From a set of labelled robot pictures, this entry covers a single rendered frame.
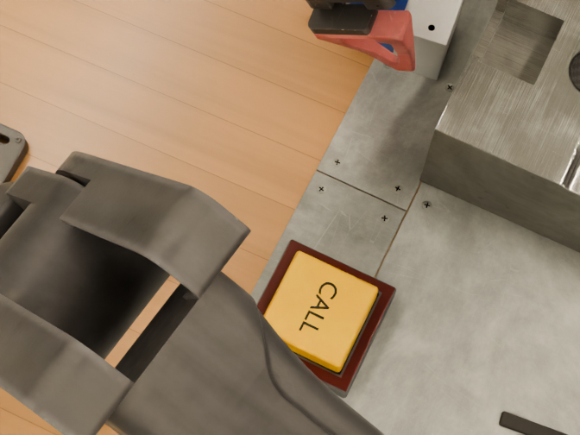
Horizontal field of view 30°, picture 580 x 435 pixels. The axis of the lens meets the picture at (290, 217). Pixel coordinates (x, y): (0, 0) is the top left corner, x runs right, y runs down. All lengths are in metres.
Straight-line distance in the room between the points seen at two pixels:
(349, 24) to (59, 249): 0.34
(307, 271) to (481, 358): 0.13
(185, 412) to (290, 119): 0.46
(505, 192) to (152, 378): 0.42
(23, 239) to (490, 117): 0.37
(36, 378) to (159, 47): 0.50
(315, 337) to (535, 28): 0.26
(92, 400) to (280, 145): 0.46
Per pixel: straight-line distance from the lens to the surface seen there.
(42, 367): 0.36
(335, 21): 0.71
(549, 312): 0.76
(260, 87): 0.81
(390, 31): 0.70
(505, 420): 0.74
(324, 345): 0.70
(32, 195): 0.44
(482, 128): 0.70
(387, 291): 0.73
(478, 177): 0.73
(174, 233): 0.36
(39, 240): 0.42
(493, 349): 0.75
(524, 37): 0.77
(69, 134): 0.81
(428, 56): 0.79
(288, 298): 0.71
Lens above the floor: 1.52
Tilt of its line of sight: 70 degrees down
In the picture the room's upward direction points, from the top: straight up
